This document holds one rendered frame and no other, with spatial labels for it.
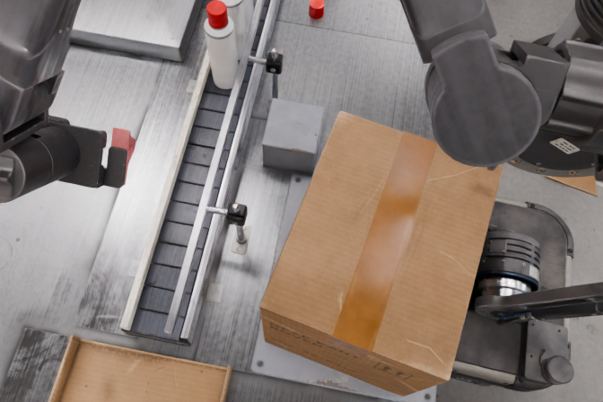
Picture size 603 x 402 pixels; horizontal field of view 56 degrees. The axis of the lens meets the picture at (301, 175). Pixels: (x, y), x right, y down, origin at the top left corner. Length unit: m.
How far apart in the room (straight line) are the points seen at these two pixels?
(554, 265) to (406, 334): 1.14
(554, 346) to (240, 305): 0.97
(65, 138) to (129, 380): 0.48
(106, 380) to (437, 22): 0.79
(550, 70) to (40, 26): 0.40
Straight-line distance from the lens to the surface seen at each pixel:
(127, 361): 1.02
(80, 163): 0.68
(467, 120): 0.43
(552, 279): 1.80
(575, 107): 0.46
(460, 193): 0.79
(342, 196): 0.76
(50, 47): 0.54
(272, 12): 1.24
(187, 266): 0.90
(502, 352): 1.70
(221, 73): 1.08
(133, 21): 1.25
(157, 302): 0.98
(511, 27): 2.54
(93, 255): 1.08
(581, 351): 2.06
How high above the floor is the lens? 1.82
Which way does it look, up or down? 65 degrees down
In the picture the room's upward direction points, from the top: 5 degrees clockwise
